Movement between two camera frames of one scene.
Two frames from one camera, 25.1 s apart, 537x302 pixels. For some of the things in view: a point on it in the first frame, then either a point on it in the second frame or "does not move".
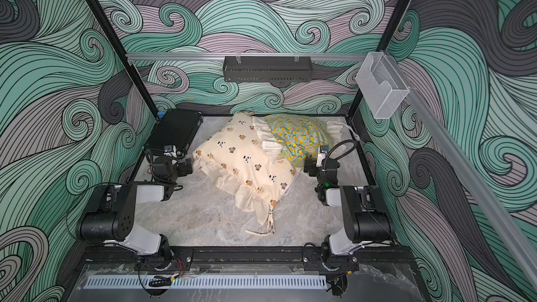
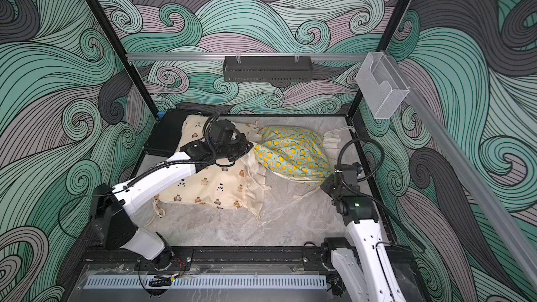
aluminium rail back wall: [247, 56] does not move
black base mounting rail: [252, 259] does not move
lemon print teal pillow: [301, 136] to [294, 154]
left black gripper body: [180, 171] to [233, 150]
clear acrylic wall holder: [381, 85] does not move
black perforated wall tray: [267, 68] does not move
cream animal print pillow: [242, 156] to [238, 185]
